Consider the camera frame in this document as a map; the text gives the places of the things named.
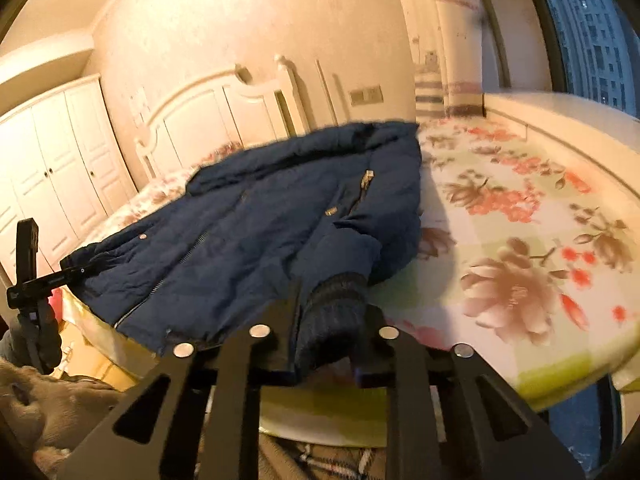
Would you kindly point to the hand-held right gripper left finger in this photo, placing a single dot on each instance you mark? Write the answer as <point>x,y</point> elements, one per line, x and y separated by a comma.
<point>285,320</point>

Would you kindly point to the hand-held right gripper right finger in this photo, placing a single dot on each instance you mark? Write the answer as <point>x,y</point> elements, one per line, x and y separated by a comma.
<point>375,330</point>

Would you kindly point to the bed with floral sheet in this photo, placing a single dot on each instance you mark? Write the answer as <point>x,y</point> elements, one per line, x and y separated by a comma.
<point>520,240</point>

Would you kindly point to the slim white table lamp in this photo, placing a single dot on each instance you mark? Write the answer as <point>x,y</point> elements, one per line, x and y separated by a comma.
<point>326,95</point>

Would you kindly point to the white window seat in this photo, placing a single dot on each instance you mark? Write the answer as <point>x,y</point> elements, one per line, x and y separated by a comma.
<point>560,112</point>

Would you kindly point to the navy blue quilted jacket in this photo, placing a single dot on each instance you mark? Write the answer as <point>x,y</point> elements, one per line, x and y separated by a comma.
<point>260,230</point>

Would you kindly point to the brass wall socket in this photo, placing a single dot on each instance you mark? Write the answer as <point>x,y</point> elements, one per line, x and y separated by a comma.
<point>366,96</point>

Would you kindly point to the white wardrobe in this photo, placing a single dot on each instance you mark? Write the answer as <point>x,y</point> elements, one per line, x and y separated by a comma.
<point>55,170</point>

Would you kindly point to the person's left hand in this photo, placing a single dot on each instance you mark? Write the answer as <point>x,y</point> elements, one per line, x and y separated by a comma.
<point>47,342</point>

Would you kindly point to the white wooden headboard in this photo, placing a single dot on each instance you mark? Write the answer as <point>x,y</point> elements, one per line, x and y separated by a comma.
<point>200,120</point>

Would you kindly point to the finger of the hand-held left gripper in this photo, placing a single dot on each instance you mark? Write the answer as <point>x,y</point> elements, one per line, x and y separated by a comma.
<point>26,250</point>
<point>50,282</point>

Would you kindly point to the white wall switch panel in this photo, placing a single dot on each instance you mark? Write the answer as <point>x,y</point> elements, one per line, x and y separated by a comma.
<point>139,107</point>

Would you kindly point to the printed beige curtain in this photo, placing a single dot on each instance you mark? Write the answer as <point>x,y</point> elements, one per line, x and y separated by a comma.
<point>450,35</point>

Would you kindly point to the dark framed window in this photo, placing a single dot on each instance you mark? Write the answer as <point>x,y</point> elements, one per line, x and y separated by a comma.
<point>590,35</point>

